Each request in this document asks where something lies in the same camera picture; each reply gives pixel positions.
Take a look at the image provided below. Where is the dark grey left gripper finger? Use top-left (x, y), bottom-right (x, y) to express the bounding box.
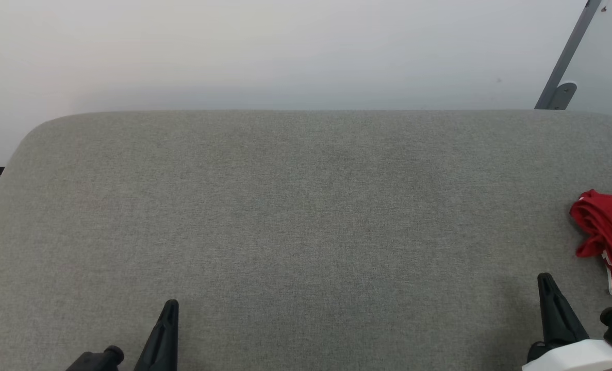
top-left (134, 299), bottom-right (180, 371)

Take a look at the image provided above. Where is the red shirt with white trim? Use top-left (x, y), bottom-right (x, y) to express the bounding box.
top-left (569, 189), bottom-right (612, 297)

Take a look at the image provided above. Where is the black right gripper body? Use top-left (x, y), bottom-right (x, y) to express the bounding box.
top-left (526, 340), bottom-right (550, 363)

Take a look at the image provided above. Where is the grey metal post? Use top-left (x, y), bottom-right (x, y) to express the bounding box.
top-left (534, 0), bottom-right (604, 110)

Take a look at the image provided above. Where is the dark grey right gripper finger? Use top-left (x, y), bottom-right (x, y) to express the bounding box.
top-left (537, 273), bottom-right (590, 347)

